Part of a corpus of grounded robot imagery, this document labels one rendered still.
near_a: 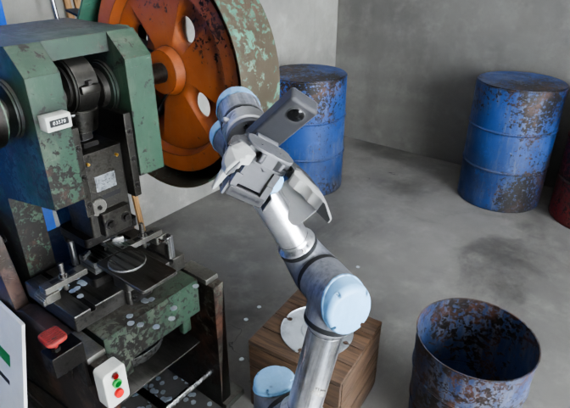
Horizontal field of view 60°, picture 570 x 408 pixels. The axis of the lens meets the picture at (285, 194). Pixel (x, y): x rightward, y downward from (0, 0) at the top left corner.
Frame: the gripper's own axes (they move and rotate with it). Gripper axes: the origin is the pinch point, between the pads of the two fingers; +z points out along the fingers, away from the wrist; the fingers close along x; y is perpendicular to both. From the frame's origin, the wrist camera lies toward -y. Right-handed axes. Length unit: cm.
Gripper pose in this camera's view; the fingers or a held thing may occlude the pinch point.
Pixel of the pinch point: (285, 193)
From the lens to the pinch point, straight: 58.7
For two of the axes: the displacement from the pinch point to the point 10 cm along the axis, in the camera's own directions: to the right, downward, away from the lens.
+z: 2.1, 5.0, -8.4
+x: -8.1, -3.9, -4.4
